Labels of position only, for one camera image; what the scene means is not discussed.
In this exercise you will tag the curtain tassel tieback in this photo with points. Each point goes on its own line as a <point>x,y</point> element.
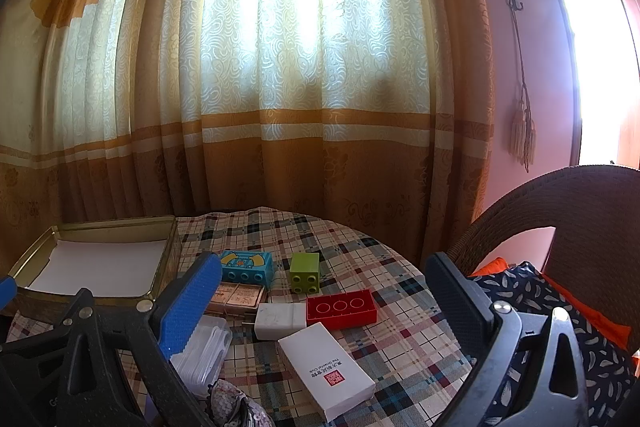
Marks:
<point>522,132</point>

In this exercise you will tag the copper rectangular tin box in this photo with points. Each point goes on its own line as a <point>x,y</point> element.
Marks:
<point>240,298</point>

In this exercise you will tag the white cardboard box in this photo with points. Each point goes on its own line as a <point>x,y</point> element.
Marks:
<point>325,372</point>

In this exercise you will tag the sequined pouch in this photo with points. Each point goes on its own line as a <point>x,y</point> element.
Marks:
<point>235,407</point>

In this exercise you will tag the white charger plug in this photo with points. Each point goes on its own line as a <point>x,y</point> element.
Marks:
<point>277,320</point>

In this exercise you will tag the brown wicker chair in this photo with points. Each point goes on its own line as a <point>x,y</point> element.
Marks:
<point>575,197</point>

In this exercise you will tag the green toy brick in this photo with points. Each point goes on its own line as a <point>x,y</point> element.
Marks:
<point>305,269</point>

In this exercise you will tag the orange cushion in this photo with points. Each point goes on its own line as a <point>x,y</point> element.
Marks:
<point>600,312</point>

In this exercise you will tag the blue toy brick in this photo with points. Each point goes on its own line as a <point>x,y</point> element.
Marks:
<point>245,264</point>

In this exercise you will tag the red window frame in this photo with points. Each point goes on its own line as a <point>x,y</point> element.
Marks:
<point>631,82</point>

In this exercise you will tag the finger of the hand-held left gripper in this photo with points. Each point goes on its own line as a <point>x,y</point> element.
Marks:
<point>6,293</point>
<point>35,347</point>

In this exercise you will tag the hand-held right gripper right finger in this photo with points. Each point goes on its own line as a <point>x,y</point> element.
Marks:
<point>457,302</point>

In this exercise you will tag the orange and cream curtain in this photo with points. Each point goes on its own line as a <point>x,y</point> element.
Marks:
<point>300,57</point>

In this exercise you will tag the gold metal tin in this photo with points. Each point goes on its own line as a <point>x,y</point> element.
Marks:
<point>171,247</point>

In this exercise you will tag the green-white plastic packet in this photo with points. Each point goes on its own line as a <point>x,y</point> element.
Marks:
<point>205,357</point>

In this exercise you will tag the red toy brick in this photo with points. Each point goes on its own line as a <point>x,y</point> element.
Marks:
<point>340,308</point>

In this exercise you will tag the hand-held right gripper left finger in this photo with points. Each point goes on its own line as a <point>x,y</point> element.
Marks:
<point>190,307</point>

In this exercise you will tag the dark leaf-print cushion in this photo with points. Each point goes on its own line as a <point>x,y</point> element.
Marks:
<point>520,282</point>

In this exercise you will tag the plaid tablecloth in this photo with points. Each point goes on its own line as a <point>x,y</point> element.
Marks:
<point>400,357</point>

